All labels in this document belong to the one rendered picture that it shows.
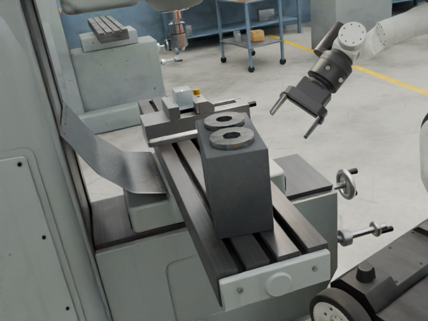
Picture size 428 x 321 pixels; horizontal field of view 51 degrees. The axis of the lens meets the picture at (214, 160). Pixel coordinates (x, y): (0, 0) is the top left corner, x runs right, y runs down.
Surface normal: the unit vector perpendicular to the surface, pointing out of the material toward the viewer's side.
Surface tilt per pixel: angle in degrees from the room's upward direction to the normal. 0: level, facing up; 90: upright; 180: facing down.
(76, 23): 90
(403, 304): 0
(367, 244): 0
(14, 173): 89
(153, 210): 90
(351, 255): 0
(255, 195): 90
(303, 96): 51
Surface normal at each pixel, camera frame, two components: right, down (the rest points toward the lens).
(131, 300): 0.27, 0.39
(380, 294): 0.32, -0.42
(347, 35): -0.23, -0.22
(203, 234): -0.12, -0.90
